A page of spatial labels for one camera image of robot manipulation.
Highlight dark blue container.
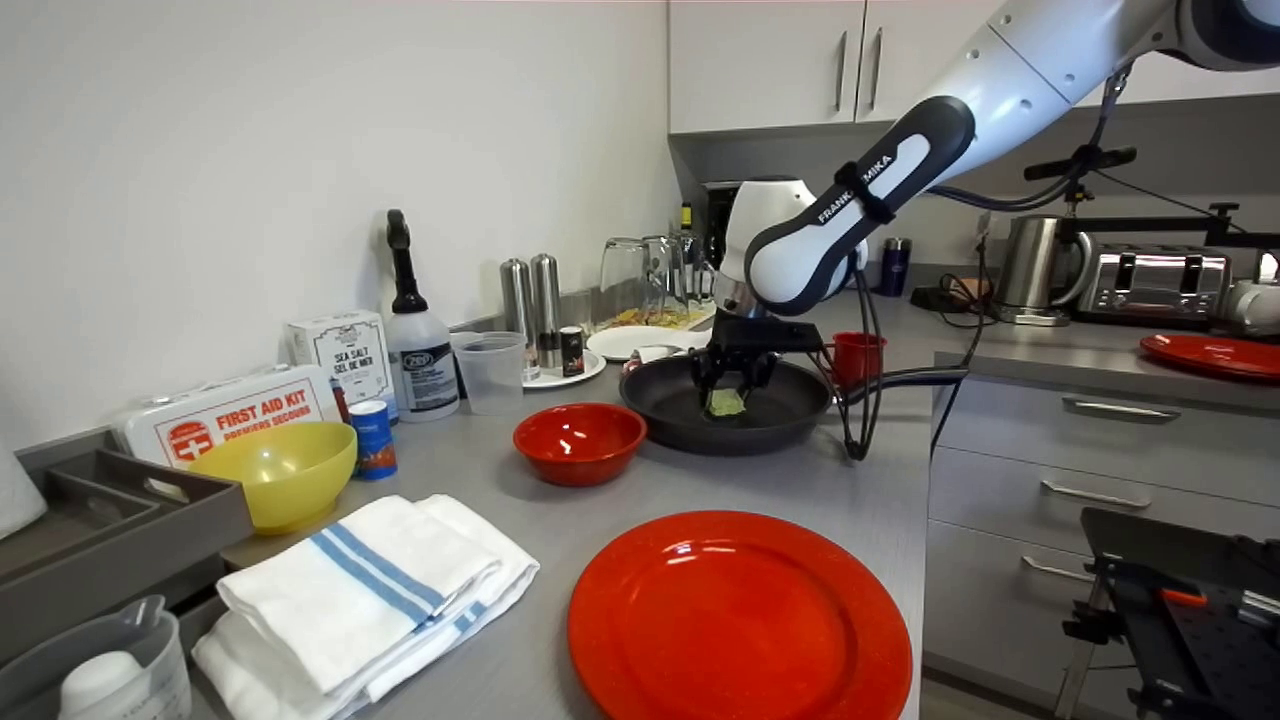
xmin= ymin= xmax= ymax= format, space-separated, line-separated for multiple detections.
xmin=875 ymin=235 xmax=919 ymax=301

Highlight clear plastic container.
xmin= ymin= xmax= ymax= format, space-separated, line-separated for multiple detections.
xmin=447 ymin=328 xmax=534 ymax=402

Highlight white spray bottle black nozzle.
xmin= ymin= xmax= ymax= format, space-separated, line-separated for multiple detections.
xmin=382 ymin=206 xmax=474 ymax=419

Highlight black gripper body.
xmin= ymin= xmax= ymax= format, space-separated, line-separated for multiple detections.
xmin=696 ymin=328 xmax=792 ymax=393

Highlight red bowl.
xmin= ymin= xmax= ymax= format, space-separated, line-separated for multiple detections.
xmin=514 ymin=402 xmax=652 ymax=488

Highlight silver toaster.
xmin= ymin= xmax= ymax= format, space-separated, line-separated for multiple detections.
xmin=1072 ymin=244 xmax=1238 ymax=333

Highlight black stand with red parts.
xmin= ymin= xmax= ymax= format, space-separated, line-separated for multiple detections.
xmin=1062 ymin=504 xmax=1280 ymax=720

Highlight grey drawer cabinet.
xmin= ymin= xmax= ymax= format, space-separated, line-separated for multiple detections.
xmin=919 ymin=349 xmax=1280 ymax=714

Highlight large white plate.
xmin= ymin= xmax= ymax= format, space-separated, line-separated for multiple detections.
xmin=583 ymin=322 xmax=714 ymax=367

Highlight yellow green bowl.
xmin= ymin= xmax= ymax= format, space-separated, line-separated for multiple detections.
xmin=179 ymin=419 xmax=362 ymax=542

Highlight clear plastic measuring cup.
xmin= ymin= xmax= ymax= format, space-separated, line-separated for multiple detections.
xmin=0 ymin=591 xmax=198 ymax=720

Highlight red plate with rim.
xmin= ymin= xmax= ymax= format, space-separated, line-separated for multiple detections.
xmin=1136 ymin=328 xmax=1280 ymax=387

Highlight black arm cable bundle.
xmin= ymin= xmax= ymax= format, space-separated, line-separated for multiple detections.
xmin=833 ymin=58 xmax=1136 ymax=463

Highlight small blue can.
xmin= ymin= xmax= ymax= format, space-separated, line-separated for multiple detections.
xmin=344 ymin=397 xmax=399 ymax=484

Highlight yellow green sponge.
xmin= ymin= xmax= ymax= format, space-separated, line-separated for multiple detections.
xmin=703 ymin=385 xmax=751 ymax=426

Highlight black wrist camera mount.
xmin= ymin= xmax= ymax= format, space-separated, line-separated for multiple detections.
xmin=718 ymin=301 xmax=833 ymax=353

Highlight folded white towel blue stripes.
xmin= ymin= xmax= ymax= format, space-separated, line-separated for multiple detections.
xmin=188 ymin=491 xmax=544 ymax=720

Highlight small white plate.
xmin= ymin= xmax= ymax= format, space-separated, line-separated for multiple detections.
xmin=515 ymin=349 xmax=614 ymax=397

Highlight white mug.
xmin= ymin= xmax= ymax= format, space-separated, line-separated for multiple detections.
xmin=1228 ymin=277 xmax=1280 ymax=342

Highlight silver shaker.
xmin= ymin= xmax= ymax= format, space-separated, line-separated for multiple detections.
xmin=499 ymin=256 xmax=537 ymax=337
xmin=530 ymin=248 xmax=564 ymax=373

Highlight small white printed box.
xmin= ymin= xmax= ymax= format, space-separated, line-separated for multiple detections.
xmin=285 ymin=307 xmax=398 ymax=414

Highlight grey tray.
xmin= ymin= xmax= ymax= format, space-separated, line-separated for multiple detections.
xmin=0 ymin=426 xmax=256 ymax=670

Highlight white first aid kit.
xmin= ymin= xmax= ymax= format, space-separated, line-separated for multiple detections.
xmin=111 ymin=363 xmax=344 ymax=474

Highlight steel kettle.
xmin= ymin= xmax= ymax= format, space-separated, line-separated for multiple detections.
xmin=998 ymin=211 xmax=1099 ymax=333

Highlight black frying pan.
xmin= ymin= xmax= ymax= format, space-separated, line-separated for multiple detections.
xmin=617 ymin=353 xmax=972 ymax=460

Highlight upturned glass pitcher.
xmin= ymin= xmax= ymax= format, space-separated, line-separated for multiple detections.
xmin=647 ymin=228 xmax=723 ymax=307
xmin=594 ymin=231 xmax=671 ymax=322

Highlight large red plate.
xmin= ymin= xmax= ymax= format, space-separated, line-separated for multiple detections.
xmin=564 ymin=507 xmax=919 ymax=720

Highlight yellow patterned mat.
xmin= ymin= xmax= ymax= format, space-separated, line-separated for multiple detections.
xmin=604 ymin=298 xmax=732 ymax=337

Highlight black camera on mount arm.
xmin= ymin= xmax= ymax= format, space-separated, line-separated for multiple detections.
xmin=1020 ymin=145 xmax=1280 ymax=256

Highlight white towel red stripe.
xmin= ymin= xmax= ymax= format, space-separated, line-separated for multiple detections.
xmin=620 ymin=322 xmax=732 ymax=385

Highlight white wall cabinets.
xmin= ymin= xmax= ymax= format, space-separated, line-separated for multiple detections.
xmin=668 ymin=0 xmax=1280 ymax=138

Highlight black coffee machine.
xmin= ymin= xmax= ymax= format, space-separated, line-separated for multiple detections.
xmin=701 ymin=181 xmax=735 ymax=274

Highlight red cup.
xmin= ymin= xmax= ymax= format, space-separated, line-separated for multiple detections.
xmin=829 ymin=328 xmax=890 ymax=393

